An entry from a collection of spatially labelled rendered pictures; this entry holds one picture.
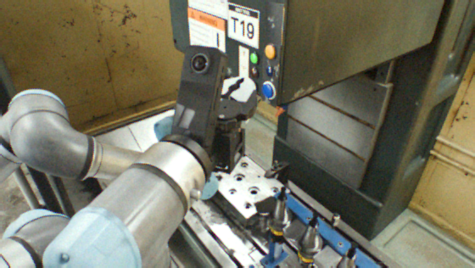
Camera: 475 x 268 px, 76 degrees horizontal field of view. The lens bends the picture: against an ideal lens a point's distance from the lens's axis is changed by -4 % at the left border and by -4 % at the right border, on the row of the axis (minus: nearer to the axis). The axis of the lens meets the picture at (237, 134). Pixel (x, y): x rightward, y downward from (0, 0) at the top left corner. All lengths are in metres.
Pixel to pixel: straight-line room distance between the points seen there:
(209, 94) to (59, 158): 0.40
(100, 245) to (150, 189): 0.06
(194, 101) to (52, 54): 1.48
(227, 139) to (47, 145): 0.40
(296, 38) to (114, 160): 0.45
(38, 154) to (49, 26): 1.14
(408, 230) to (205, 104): 1.64
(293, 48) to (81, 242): 0.47
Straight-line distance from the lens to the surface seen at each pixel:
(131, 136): 2.01
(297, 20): 0.59
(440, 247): 1.90
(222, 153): 0.40
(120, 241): 0.26
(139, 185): 0.29
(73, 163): 0.68
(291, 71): 0.62
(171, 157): 0.31
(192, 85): 0.36
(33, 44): 1.78
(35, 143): 0.69
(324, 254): 0.86
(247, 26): 0.65
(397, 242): 1.82
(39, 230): 0.42
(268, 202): 0.95
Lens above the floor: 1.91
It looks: 35 degrees down
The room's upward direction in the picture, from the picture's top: straight up
